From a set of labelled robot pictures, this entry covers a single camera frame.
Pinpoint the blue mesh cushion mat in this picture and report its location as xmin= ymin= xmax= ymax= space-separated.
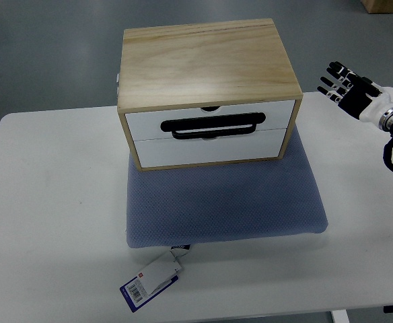
xmin=126 ymin=131 xmax=328 ymax=248

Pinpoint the white lower drawer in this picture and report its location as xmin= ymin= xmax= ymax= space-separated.
xmin=135 ymin=129 xmax=286 ymax=168

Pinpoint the cardboard box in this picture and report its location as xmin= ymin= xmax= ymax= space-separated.
xmin=361 ymin=0 xmax=393 ymax=14

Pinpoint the white table leg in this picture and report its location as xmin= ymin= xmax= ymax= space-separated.
xmin=330 ymin=310 xmax=350 ymax=323

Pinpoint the white and blue product tag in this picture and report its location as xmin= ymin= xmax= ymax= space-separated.
xmin=120 ymin=245 xmax=190 ymax=313

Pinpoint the white drawer black handle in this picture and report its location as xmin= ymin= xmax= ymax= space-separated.
xmin=126 ymin=100 xmax=295 ymax=141

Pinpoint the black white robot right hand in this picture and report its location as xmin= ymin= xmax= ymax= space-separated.
xmin=317 ymin=61 xmax=393 ymax=132

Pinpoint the wooden drawer cabinet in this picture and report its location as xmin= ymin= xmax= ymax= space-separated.
xmin=117 ymin=19 xmax=303 ymax=171

